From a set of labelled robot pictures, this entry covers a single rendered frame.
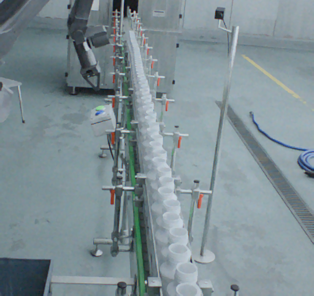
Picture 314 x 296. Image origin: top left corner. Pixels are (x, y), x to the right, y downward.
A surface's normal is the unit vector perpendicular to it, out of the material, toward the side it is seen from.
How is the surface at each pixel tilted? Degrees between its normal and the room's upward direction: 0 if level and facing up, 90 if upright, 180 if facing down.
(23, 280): 90
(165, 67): 90
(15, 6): 54
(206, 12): 90
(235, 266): 0
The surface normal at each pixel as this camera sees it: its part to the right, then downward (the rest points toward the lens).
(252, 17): 0.07, 0.34
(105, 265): 0.09, -0.94
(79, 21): 0.23, 0.71
